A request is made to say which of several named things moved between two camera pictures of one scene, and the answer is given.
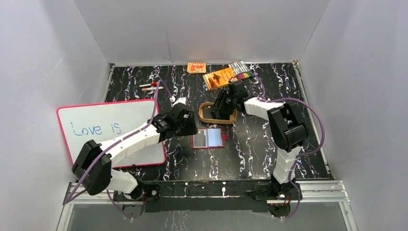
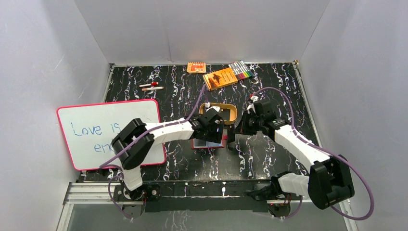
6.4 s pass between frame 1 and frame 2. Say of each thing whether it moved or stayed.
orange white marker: stayed
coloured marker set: stayed
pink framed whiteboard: stayed
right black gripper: moved
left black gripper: moved
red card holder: stayed
